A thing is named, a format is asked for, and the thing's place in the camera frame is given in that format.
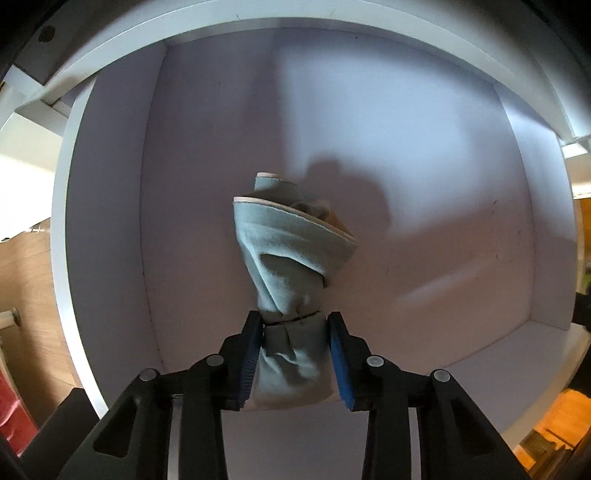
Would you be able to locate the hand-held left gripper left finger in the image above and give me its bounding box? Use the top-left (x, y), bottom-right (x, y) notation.
top-left (58, 310), bottom-right (264, 480)

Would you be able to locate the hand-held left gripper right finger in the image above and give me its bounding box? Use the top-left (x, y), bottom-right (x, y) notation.
top-left (327, 311), bottom-right (529, 480)

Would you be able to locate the khaki cloth with tan trim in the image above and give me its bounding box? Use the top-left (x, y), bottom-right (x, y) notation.
top-left (232, 172), bottom-right (358, 412)

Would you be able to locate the pink cloth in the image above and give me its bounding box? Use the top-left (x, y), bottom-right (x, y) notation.
top-left (0, 364), bottom-right (40, 455)

